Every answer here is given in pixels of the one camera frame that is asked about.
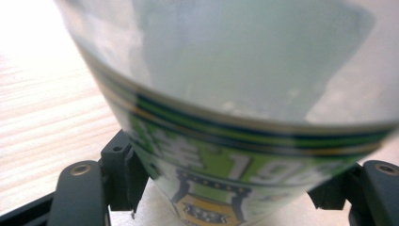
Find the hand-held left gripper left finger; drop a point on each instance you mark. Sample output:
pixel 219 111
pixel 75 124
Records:
pixel 120 175

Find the glass bottle with yellow cap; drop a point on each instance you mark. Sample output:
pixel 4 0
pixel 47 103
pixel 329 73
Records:
pixel 251 62

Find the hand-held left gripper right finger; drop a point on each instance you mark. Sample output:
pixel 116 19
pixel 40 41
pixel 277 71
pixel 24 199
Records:
pixel 335 191

